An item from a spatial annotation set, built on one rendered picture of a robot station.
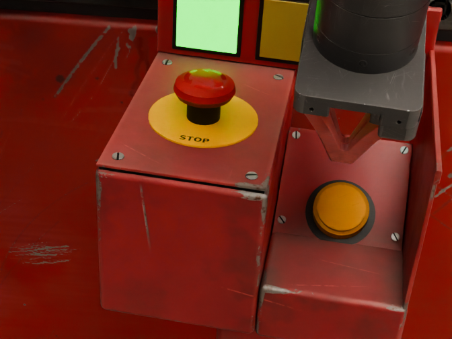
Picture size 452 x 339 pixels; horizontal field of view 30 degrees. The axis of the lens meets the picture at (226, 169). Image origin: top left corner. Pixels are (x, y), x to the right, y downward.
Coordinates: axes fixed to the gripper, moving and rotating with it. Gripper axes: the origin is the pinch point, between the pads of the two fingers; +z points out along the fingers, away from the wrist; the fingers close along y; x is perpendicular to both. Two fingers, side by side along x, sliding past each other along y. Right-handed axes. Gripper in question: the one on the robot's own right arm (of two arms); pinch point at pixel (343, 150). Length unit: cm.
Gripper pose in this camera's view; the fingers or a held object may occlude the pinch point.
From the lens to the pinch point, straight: 53.3
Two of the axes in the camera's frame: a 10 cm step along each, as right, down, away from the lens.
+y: 1.8, -7.4, 6.4
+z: -0.2, 6.5, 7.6
